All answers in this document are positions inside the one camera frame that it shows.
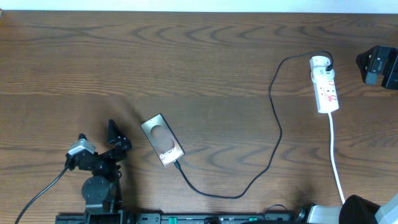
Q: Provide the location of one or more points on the Galaxy S25 Ultra smartphone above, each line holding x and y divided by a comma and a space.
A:
162, 139

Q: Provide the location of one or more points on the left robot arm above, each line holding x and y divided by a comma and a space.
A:
102, 191

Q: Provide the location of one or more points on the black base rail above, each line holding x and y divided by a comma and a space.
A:
271, 215

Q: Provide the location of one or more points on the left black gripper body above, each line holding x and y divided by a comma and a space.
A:
101, 156

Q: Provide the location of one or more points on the white power strip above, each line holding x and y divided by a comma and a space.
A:
324, 84

